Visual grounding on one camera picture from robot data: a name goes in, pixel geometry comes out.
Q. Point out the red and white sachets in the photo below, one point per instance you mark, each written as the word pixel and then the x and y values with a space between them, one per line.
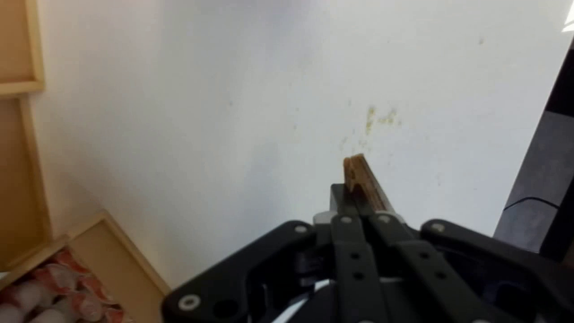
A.
pixel 54 293

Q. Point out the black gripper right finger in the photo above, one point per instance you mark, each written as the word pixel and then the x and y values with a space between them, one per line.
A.
pixel 454 270

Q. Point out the tall bamboo organizer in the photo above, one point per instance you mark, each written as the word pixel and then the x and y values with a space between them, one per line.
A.
pixel 100 257

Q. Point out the wooden condiment bin rack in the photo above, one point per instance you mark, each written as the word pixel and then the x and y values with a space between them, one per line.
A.
pixel 18 42

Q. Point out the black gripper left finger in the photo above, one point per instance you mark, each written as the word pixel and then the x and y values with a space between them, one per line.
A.
pixel 269 270

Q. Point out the brown sachet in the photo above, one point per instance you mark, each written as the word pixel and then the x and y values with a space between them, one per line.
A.
pixel 360 176

